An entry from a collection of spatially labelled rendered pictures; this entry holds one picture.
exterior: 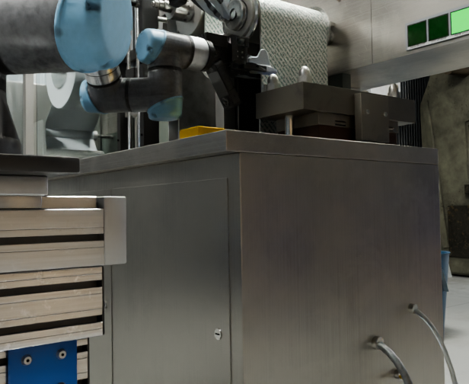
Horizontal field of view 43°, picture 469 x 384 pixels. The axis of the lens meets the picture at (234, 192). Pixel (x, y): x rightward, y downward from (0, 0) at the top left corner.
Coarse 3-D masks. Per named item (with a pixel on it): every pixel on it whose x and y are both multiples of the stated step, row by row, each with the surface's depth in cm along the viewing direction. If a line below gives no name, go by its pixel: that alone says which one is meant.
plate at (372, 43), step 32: (288, 0) 185; (320, 0) 174; (352, 0) 164; (384, 0) 155; (416, 0) 147; (448, 0) 140; (352, 32) 164; (384, 32) 155; (352, 64) 164; (384, 64) 158; (416, 64) 159; (448, 64) 160
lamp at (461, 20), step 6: (456, 12) 138; (462, 12) 137; (468, 12) 135; (456, 18) 138; (462, 18) 137; (468, 18) 135; (456, 24) 138; (462, 24) 137; (468, 24) 135; (456, 30) 138; (462, 30) 137
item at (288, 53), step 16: (272, 32) 149; (272, 48) 149; (288, 48) 152; (304, 48) 156; (320, 48) 159; (272, 64) 148; (288, 64) 152; (304, 64) 155; (320, 64) 159; (288, 80) 152; (320, 80) 159
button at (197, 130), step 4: (188, 128) 121; (192, 128) 120; (196, 128) 118; (200, 128) 118; (204, 128) 119; (208, 128) 119; (212, 128) 120; (216, 128) 121; (220, 128) 121; (180, 132) 123; (184, 132) 122; (188, 132) 121; (192, 132) 119; (196, 132) 118; (200, 132) 118; (204, 132) 119; (208, 132) 119; (180, 136) 123; (184, 136) 122; (188, 136) 121
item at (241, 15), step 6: (234, 0) 149; (228, 6) 151; (234, 6) 149; (240, 6) 147; (246, 6) 148; (234, 12) 149; (240, 12) 147; (246, 12) 147; (234, 18) 149; (240, 18) 147; (246, 18) 148; (228, 24) 151; (234, 24) 149; (240, 24) 148
